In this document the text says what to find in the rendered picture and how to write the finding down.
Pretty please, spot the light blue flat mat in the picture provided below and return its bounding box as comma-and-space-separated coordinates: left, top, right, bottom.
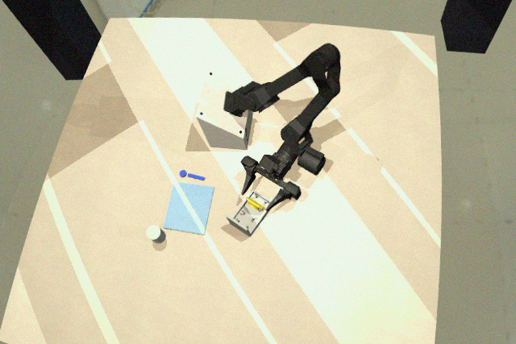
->
163, 181, 214, 235

